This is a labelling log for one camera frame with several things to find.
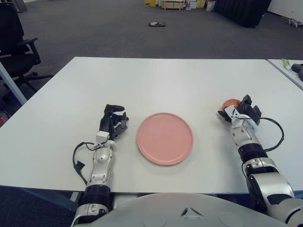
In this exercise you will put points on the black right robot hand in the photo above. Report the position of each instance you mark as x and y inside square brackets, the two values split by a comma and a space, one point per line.
[248, 110]

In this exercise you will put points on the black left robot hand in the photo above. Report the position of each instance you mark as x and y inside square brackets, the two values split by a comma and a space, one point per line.
[106, 123]

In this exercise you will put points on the red yellow apple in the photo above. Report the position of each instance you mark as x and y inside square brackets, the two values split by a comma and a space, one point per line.
[230, 102]

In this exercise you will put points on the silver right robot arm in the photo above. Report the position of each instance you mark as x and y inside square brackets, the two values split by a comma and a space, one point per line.
[265, 179]

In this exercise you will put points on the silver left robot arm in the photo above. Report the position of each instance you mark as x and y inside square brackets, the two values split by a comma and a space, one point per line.
[101, 165]

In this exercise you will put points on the pink round plate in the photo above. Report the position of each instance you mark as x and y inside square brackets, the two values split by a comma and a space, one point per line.
[165, 139]

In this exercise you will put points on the green white tube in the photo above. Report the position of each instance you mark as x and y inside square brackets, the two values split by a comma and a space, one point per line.
[286, 63]

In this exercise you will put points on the black handheld controller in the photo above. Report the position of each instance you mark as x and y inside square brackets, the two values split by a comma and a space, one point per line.
[297, 67]
[301, 75]

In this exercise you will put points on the black cabinet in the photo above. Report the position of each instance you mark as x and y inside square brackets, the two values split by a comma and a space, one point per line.
[243, 11]

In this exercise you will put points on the grey robot dog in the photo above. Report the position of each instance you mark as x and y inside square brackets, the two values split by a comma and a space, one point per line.
[293, 22]

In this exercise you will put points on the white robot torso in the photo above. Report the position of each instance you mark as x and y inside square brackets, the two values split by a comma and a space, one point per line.
[154, 212]

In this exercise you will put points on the grey blue table leg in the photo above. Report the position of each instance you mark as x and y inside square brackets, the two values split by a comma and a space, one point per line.
[11, 85]

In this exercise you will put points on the small red item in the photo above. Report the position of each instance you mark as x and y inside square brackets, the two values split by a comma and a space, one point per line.
[2, 119]

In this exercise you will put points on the white plastic bag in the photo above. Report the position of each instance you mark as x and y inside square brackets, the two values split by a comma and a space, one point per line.
[210, 6]

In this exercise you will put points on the flat black tray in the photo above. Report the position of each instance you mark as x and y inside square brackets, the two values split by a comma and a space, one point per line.
[157, 24]

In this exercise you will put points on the pale yellow box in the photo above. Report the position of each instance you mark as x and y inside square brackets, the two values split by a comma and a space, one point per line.
[201, 3]

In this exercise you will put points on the white cardboard boxes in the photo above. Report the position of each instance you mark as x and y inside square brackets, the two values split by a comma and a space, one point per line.
[191, 4]

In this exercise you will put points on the black office chair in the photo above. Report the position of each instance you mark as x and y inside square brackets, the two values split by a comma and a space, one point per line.
[11, 35]

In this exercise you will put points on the wooden crate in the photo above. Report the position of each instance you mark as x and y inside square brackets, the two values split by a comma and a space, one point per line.
[172, 4]

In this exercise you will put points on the grey bin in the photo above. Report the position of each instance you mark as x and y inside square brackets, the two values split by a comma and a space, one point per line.
[22, 5]

